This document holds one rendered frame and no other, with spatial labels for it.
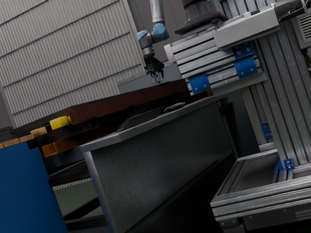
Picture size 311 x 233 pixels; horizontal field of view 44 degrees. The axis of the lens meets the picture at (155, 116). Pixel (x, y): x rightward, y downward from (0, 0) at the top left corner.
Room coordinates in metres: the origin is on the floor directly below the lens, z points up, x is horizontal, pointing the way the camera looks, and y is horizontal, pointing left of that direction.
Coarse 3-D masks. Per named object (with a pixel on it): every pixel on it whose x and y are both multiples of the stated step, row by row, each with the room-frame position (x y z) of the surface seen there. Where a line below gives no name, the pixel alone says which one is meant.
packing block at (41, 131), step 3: (36, 129) 1.89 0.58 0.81; (39, 129) 1.89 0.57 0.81; (42, 129) 1.91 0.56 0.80; (45, 129) 1.92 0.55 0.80; (33, 132) 1.91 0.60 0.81; (36, 132) 1.90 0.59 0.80; (39, 132) 1.89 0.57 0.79; (42, 132) 1.90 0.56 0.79; (45, 132) 1.92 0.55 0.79; (36, 135) 1.90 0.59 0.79; (39, 135) 1.89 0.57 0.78
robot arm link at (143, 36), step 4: (140, 32) 2.38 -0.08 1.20; (144, 32) 2.39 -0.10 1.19; (140, 36) 2.39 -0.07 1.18; (144, 36) 2.38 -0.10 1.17; (148, 36) 2.38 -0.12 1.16; (140, 40) 2.39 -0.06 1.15; (144, 40) 2.38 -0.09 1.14; (148, 40) 2.38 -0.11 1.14; (140, 44) 2.40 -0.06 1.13; (144, 44) 2.38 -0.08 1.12; (148, 44) 2.38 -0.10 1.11; (144, 48) 2.39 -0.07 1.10
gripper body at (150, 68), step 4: (144, 56) 2.38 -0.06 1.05; (148, 56) 2.37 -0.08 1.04; (152, 56) 2.42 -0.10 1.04; (144, 60) 2.38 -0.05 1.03; (148, 60) 2.39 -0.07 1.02; (152, 60) 2.40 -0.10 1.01; (148, 64) 2.38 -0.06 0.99; (152, 64) 2.38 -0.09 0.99; (156, 64) 2.39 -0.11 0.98; (144, 68) 2.39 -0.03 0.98; (148, 68) 2.39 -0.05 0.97; (152, 68) 2.37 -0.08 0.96; (156, 68) 2.38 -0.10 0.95; (148, 72) 2.39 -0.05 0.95; (152, 72) 2.37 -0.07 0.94
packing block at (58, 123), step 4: (64, 116) 1.57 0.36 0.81; (52, 120) 1.57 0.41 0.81; (56, 120) 1.55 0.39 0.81; (60, 120) 1.55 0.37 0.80; (64, 120) 1.57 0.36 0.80; (68, 120) 1.59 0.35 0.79; (52, 124) 1.57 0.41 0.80; (56, 124) 1.56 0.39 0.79; (60, 124) 1.55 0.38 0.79; (64, 124) 1.56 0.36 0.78; (68, 124) 1.58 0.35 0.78; (52, 128) 1.58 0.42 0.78; (56, 128) 1.56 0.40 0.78
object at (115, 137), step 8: (224, 96) 2.28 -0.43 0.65; (192, 104) 1.91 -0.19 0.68; (200, 104) 1.98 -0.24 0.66; (168, 112) 1.94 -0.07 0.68; (176, 112) 1.76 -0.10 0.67; (184, 112) 1.82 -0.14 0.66; (152, 120) 1.58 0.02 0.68; (160, 120) 1.62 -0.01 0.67; (168, 120) 1.68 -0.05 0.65; (136, 128) 1.47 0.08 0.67; (144, 128) 1.51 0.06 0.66; (152, 128) 1.56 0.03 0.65; (104, 136) 1.61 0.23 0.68; (112, 136) 1.39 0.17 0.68; (120, 136) 1.38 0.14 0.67; (128, 136) 1.41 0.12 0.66; (88, 144) 1.46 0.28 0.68; (96, 144) 1.43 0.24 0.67; (104, 144) 1.41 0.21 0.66
